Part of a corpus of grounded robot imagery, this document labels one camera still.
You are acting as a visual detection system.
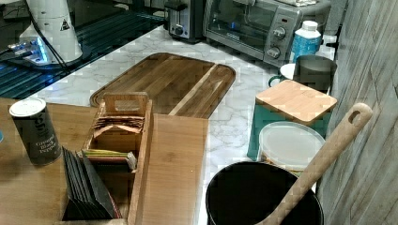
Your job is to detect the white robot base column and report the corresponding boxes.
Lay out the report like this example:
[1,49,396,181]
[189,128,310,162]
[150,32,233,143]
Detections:
[20,0,83,66]

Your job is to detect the dark wooden cutting board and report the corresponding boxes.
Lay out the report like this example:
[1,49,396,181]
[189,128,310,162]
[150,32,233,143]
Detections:
[90,52,236,119]

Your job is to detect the brown tea bag packets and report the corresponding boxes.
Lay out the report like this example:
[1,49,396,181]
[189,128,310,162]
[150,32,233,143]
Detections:
[93,116,145,138]

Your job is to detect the wooden tea bag organizer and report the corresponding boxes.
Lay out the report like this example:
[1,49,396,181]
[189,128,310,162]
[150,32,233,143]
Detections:
[62,92,153,225]

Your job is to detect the teal canister with bamboo lid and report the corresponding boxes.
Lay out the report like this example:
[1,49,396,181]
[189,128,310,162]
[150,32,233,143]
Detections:
[246,80,337,160]

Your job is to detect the black utensil crock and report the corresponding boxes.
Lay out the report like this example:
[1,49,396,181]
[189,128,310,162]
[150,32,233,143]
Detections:
[205,161,325,225]

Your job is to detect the silver black toaster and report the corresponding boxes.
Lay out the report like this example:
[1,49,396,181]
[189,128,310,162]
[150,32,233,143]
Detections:
[164,0,207,43]

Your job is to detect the white green mug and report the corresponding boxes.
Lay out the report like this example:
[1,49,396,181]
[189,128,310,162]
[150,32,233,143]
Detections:
[268,63,296,87]

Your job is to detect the clear plastic lidded container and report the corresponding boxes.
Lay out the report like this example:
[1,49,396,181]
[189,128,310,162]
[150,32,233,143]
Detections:
[259,121,325,174]

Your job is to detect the silver toaster oven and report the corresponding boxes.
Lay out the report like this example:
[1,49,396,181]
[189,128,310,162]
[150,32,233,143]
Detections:
[204,0,331,67]

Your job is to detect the green yellow tea bag packets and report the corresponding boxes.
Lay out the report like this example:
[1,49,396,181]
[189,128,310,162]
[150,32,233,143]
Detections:
[77,149,137,170]

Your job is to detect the grey metal cup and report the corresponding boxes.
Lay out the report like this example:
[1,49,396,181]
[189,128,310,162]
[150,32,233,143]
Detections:
[293,55,337,94]

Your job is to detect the white blue plastic bottle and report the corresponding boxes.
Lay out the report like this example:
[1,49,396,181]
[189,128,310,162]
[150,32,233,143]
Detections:
[290,21,321,63]

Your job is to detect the black tea bag packets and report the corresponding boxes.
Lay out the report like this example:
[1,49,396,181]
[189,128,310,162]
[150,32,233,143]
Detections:
[62,147,122,220]

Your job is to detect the white cloth on oven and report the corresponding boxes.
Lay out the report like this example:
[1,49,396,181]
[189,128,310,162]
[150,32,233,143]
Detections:
[276,0,318,8]

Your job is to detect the black pepper canister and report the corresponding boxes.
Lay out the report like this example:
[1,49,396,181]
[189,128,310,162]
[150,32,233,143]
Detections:
[8,98,61,166]

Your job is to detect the wooden spoon handle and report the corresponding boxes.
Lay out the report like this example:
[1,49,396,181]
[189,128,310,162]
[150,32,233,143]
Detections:
[255,103,373,225]

